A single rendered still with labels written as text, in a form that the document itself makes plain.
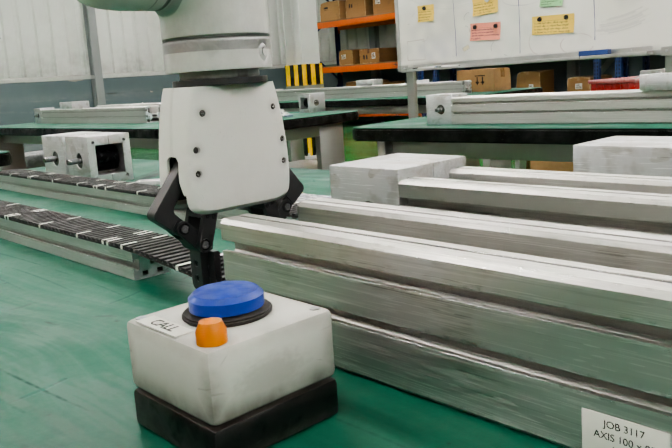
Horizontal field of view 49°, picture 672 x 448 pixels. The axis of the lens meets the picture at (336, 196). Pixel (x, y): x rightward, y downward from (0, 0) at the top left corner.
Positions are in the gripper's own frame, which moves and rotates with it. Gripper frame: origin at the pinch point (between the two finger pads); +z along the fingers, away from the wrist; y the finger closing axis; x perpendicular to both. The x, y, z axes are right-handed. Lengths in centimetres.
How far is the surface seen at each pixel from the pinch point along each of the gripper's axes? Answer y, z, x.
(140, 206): -17, 2, -48
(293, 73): -529, -19, -623
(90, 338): 12.2, 3.0, -2.1
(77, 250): 1.4, 2.0, -28.2
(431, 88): -351, -1, -270
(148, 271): 0.5, 2.5, -14.3
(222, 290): 13.3, -4.4, 17.9
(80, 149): -28, -4, -91
